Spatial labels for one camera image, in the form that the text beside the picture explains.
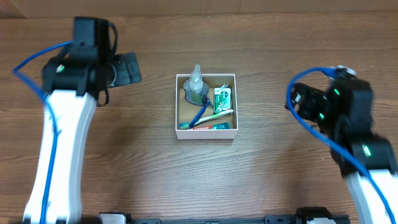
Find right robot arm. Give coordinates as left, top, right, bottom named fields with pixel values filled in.
left=285, top=65, right=397, bottom=223

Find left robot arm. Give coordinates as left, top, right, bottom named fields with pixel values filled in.
left=13, top=17, right=141, bottom=223

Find blue disposable razor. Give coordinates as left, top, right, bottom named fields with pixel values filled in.
left=188, top=98, right=213, bottom=129

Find white cardboard box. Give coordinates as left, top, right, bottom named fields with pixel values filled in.
left=175, top=73, right=239, bottom=140

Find left blue cable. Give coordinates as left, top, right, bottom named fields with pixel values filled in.
left=12, top=40, right=75, bottom=224

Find right blue cable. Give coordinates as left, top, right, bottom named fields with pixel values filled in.
left=285, top=66, right=398, bottom=224

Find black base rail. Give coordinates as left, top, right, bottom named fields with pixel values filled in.
left=99, top=207, right=351, bottom=224

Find green white small packet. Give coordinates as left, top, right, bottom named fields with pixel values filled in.
left=213, top=85, right=232, bottom=113

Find green toothbrush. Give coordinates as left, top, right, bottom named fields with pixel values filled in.
left=179, top=110, right=234, bottom=129

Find teal white small tube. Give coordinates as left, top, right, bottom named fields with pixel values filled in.
left=192, top=122, right=231, bottom=130

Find blue cable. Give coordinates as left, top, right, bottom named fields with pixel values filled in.
left=285, top=66, right=398, bottom=224
left=12, top=40, right=75, bottom=224

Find clear purple liquid bottle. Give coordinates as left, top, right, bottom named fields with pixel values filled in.
left=183, top=64, right=210, bottom=106

